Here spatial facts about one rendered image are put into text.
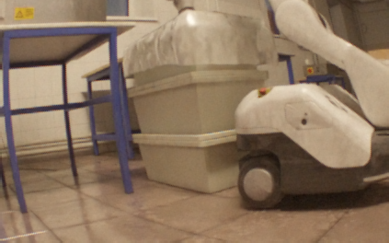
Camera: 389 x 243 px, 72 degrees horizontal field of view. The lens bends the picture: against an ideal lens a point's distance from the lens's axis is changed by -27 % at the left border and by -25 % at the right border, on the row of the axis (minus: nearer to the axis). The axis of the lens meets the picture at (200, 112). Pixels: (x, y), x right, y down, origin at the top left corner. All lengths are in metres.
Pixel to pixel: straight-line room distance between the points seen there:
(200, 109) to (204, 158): 0.18
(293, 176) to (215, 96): 0.53
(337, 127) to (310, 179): 0.16
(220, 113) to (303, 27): 0.51
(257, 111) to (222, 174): 0.45
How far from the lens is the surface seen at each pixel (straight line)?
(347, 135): 0.88
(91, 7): 1.64
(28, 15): 1.51
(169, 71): 1.45
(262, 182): 1.01
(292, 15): 1.10
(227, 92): 1.36
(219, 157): 1.33
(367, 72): 1.01
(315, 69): 5.20
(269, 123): 0.95
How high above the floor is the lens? 0.33
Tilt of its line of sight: 1 degrees down
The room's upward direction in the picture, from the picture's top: 6 degrees counter-clockwise
